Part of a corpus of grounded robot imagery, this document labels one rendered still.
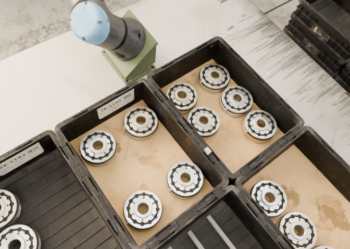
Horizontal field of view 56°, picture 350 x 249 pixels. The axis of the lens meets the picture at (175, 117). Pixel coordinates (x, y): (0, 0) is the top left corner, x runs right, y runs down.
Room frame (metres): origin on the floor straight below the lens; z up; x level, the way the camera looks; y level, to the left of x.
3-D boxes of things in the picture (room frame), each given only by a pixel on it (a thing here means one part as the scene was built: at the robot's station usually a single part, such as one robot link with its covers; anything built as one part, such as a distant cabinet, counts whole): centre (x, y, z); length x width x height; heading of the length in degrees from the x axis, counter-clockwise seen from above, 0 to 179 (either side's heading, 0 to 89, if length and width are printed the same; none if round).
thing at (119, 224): (0.32, 0.07, 0.92); 0.40 x 0.30 x 0.02; 47
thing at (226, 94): (0.59, -0.19, 0.86); 0.10 x 0.10 x 0.01
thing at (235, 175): (0.54, -0.13, 0.92); 0.40 x 0.30 x 0.02; 47
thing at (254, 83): (0.54, -0.13, 0.87); 0.40 x 0.30 x 0.11; 47
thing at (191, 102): (0.56, -0.01, 0.86); 0.10 x 0.10 x 0.01
